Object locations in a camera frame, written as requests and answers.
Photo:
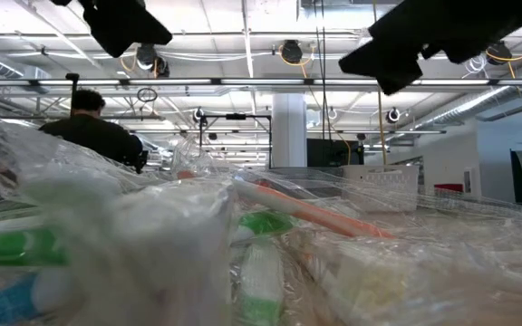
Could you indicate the person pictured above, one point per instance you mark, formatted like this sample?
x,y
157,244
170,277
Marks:
x,y
93,136

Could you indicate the long ceiling light strip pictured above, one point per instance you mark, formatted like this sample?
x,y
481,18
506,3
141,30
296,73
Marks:
x,y
261,82

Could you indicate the red box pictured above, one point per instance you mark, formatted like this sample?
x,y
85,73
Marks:
x,y
449,187

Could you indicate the white perforated basket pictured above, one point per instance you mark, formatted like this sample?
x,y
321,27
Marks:
x,y
379,174

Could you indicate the black cabinet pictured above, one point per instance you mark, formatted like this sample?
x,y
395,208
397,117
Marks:
x,y
333,154

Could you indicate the white square column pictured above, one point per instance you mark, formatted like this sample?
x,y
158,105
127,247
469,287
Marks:
x,y
288,136

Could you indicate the black background frame stand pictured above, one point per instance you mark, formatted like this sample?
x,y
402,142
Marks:
x,y
236,116

